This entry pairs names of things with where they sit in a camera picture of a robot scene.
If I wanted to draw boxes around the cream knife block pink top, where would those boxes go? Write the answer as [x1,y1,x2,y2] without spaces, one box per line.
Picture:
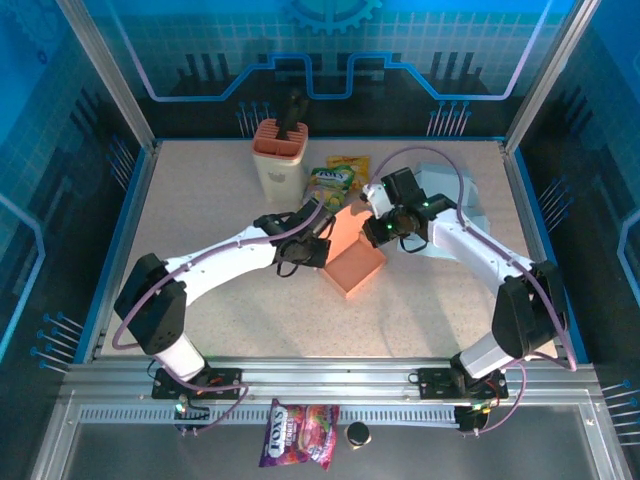
[251,118,310,204]

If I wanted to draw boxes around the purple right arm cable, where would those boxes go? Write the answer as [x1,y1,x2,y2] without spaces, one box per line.
[369,145,577,435]

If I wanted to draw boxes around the light blue paper box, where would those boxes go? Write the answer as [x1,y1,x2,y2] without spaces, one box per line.
[397,161,492,261]

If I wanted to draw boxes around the small black round cap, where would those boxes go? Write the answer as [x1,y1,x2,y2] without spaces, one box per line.
[345,421,372,450]

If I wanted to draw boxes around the small black controller board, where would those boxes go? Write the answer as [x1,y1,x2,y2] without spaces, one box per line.
[453,399,490,437]
[172,394,211,437]

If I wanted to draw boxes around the orange paper box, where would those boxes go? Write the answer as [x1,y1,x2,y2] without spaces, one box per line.
[322,204,388,301]

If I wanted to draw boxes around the slotted aluminium cable strip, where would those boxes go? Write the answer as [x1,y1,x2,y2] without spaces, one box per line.
[79,403,461,427]

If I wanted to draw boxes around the black knife handle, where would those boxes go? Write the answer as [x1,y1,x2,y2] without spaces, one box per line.
[279,88,309,141]

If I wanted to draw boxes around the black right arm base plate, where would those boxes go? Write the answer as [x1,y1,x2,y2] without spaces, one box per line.
[417,367,509,401]

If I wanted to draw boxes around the aluminium frame rail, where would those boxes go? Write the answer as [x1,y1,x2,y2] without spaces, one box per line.
[62,355,601,401]

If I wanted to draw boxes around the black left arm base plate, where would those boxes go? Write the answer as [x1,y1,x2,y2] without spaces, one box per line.
[151,367,244,401]

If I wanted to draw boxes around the green Fox's candy bag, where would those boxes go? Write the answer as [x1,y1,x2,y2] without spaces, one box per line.
[301,167,355,211]

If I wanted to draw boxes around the aluminium frame post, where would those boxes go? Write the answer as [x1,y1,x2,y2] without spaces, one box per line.
[54,0,160,154]
[502,0,599,154]

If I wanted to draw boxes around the purple Fox's berries candy bag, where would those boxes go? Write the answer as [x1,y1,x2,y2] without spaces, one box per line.
[258,398,341,471]

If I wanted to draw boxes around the yellow candy bag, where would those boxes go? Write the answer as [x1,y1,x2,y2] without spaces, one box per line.
[326,155,372,191]

